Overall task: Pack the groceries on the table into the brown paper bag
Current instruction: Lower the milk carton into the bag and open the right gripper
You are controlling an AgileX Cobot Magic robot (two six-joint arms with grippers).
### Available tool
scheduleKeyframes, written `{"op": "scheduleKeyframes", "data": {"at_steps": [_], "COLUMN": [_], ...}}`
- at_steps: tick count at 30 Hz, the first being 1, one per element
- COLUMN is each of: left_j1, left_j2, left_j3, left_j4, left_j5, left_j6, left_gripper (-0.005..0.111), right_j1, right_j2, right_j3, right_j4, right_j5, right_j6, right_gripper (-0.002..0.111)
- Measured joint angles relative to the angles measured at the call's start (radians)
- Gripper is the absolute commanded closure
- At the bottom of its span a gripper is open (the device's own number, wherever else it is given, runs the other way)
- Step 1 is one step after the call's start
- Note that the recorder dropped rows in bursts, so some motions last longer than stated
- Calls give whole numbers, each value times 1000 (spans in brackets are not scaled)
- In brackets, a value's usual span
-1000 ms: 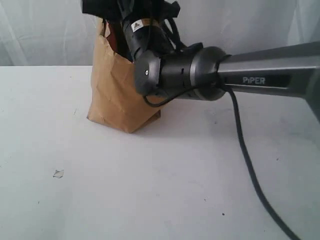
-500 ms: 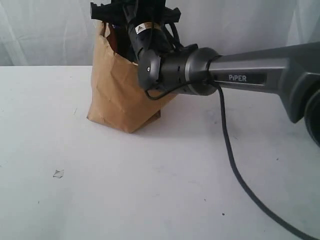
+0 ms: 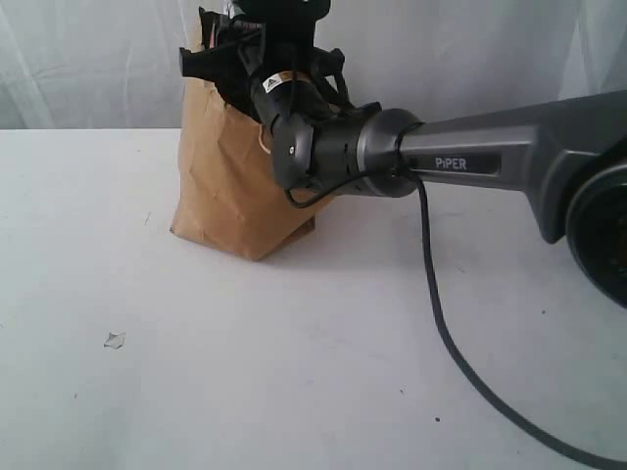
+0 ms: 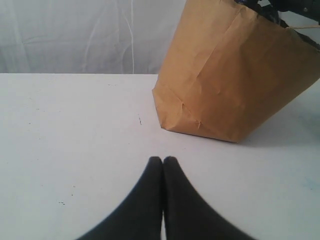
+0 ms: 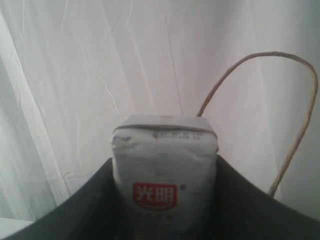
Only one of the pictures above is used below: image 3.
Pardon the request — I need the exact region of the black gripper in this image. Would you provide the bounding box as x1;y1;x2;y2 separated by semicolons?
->
179;9;323;118

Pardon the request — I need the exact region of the brown paper bag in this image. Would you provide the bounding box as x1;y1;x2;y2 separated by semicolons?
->
169;7;317;262

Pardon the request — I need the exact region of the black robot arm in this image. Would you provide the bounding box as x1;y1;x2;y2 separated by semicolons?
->
179;3;626;305

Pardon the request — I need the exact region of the white backdrop curtain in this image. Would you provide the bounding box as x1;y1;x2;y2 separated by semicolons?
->
1;1;626;129

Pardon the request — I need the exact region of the small clear plastic scrap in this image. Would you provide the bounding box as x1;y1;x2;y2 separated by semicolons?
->
103;332;125;350

